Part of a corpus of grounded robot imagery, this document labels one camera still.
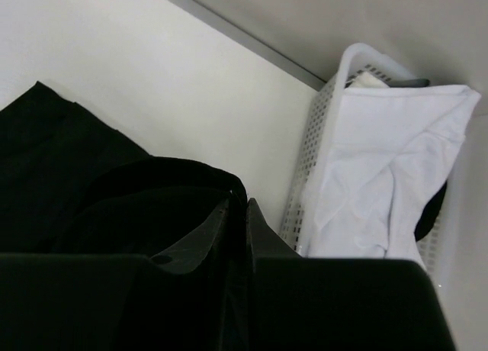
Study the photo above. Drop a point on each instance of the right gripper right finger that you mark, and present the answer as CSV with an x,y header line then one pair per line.
x,y
297,303

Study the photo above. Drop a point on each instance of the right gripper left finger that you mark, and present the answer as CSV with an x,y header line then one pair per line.
x,y
172,301

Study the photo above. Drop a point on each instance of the black pleated skirt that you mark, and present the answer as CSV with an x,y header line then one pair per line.
x,y
71,185

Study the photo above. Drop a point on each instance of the black garment in basket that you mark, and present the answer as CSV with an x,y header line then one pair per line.
x,y
430,214

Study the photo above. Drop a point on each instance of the white skirt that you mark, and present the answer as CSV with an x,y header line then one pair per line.
x,y
388,152

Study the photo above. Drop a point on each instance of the white plastic basket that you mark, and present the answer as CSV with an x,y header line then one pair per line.
x,y
361,66

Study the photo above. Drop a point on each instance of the aluminium table edge rail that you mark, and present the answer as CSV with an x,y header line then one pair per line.
x,y
250,42

